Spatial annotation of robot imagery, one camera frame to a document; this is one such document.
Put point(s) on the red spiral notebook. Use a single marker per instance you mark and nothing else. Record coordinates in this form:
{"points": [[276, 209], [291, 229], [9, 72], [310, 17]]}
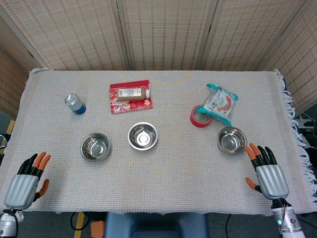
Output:
{"points": [[131, 107]]}

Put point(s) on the silver and blue can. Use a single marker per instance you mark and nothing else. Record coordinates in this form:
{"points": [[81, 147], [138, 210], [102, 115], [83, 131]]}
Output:
{"points": [[75, 104]]}

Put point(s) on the woven folding screen panel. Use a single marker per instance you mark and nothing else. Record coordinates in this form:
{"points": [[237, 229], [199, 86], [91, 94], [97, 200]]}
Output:
{"points": [[302, 57], [168, 32], [247, 32], [69, 32], [10, 74]]}

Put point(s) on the teal clear snack package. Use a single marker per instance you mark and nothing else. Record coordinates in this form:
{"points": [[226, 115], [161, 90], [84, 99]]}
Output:
{"points": [[219, 102]]}

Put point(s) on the stainless steel bowl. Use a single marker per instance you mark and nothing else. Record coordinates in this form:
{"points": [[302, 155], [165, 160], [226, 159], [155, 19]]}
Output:
{"points": [[232, 140], [95, 146], [142, 136]]}

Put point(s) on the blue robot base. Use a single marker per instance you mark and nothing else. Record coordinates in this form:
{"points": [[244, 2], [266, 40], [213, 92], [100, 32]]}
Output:
{"points": [[156, 225]]}

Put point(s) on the brown drink bottle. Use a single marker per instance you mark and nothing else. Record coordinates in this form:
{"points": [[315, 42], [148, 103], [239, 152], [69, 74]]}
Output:
{"points": [[131, 94]]}

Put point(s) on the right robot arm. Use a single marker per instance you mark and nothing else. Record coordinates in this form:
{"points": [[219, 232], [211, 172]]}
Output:
{"points": [[287, 220]]}

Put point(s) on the red tape roll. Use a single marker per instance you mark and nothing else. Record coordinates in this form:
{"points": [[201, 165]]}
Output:
{"points": [[198, 121]]}

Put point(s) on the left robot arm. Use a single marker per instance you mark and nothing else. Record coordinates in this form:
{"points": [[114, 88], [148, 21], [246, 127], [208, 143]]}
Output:
{"points": [[6, 224]]}

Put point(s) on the beige woven tablecloth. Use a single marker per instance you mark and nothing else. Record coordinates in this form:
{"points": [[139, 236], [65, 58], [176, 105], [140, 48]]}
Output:
{"points": [[158, 178]]}

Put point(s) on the orange block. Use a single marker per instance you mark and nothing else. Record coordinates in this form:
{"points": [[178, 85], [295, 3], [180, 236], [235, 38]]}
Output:
{"points": [[97, 229]]}

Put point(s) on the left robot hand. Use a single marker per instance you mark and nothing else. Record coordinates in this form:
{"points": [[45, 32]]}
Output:
{"points": [[21, 191]]}

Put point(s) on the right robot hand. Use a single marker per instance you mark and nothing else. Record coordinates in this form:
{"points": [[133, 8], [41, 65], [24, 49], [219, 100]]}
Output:
{"points": [[272, 182]]}

